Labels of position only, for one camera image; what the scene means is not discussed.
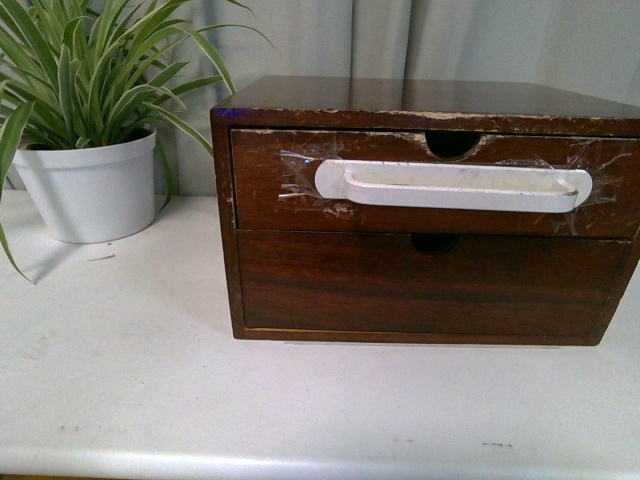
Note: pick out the wooden drawer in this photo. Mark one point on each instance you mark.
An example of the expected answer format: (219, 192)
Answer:
(484, 285)
(273, 170)

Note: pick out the white drawer handle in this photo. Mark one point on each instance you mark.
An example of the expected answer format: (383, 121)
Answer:
(448, 186)

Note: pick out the dark wooden drawer cabinet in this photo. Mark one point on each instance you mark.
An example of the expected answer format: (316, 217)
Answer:
(453, 116)

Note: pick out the white plant pot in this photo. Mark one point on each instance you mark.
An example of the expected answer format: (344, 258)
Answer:
(92, 195)

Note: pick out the green striped spider plant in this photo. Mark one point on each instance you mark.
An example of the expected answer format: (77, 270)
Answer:
(86, 74)

